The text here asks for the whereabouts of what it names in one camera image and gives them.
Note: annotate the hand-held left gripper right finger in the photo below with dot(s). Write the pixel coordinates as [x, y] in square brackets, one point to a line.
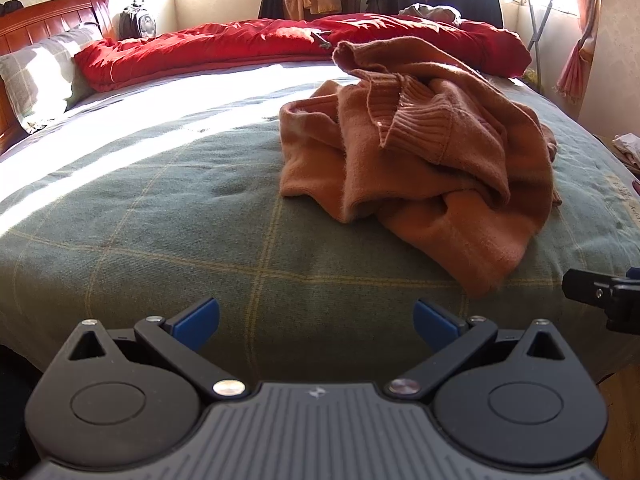
[435, 322]

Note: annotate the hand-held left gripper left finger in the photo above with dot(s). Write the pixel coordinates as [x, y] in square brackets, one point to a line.
[200, 317]

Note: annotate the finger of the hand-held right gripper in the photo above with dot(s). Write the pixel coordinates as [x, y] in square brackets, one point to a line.
[587, 285]

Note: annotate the orange knit sweater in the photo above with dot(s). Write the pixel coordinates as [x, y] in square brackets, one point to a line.
[425, 160]

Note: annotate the metal clothes rack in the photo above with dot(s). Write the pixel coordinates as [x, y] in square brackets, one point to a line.
[542, 20]

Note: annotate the pink cloth pile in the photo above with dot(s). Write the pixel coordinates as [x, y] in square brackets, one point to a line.
[627, 150]

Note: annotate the yellow bag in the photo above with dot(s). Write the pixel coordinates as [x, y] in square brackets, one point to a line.
[531, 77]

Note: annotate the red quilt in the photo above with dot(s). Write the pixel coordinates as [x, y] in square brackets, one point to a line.
[200, 50]

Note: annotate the grey plaid pillow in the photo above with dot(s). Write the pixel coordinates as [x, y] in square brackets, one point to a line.
[40, 75]

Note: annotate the metal folding tool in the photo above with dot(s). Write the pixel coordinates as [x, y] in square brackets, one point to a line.
[322, 40]

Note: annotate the grey backpack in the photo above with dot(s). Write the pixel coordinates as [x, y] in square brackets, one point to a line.
[137, 20]

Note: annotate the beige garment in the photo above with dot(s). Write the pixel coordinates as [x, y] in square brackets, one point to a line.
[430, 12]

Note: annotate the wooden headboard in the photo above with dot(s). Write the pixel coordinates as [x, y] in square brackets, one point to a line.
[50, 15]

